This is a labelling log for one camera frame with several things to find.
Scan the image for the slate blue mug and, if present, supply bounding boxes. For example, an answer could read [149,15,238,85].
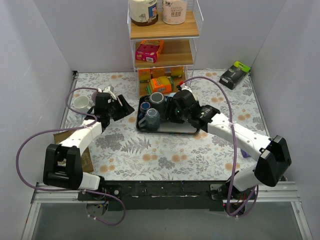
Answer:
[138,108,160,131]

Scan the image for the white and blue mug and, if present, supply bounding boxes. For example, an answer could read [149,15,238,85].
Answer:
[73,95,93,114]

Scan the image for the lavender purple mug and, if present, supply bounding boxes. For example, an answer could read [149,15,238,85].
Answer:
[91,91,98,103]

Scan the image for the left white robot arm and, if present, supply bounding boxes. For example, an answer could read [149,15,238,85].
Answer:
[43,92,135,200]

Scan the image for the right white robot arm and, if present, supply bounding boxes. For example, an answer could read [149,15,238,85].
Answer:
[167,89,292,199]

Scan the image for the light blue faceted mug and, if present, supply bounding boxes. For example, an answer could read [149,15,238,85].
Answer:
[165,92,176,109]

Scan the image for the navy blue mug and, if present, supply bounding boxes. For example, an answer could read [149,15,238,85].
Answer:
[138,101,151,119]

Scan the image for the dark grey mug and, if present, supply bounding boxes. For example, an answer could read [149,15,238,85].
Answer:
[149,92,166,114]

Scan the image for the black serving tray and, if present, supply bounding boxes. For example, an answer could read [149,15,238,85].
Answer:
[135,94,201,135]

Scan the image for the orange green sponge pack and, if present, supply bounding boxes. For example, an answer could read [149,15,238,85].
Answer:
[146,76,174,95]

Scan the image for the yellow sponge box left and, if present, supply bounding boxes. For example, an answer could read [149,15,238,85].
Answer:
[138,68,152,83]

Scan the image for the yellow sponge box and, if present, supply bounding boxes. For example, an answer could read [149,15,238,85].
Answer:
[152,67,166,78]
[138,68,152,83]
[170,66,184,78]

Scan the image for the yellow sponge box right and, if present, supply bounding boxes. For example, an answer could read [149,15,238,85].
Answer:
[170,66,184,78]

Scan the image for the yellow sponge box middle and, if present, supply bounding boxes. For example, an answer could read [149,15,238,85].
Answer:
[152,67,166,78]

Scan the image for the floral table mat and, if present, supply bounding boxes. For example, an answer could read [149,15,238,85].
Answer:
[58,69,281,181]

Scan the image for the pink orange sponge box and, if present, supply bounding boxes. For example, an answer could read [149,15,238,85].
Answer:
[135,39,164,63]

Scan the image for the brown paper bag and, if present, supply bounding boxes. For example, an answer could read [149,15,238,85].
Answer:
[53,130,94,173]

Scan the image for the black green razor box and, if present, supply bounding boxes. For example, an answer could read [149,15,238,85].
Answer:
[219,61,251,90]

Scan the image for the purple white box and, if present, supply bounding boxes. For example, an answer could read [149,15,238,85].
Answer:
[240,149,251,158]

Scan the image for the brown cartoon paper roll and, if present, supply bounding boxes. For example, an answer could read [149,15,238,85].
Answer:
[128,0,158,27]

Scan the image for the pink cotton tissue roll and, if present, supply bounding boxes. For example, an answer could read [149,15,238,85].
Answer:
[162,0,188,25]

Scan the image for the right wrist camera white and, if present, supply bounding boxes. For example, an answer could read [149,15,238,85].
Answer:
[176,81,193,93]

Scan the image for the white wire wooden shelf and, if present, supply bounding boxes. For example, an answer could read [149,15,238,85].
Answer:
[127,0,204,98]

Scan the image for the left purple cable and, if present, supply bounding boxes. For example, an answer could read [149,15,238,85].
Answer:
[15,87,127,226]

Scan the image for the purple cable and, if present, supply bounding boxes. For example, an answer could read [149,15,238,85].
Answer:
[15,87,127,226]
[177,76,260,217]

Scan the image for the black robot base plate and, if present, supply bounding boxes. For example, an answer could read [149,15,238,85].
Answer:
[98,180,230,211]

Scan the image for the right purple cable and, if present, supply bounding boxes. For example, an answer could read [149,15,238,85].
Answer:
[177,76,260,217]

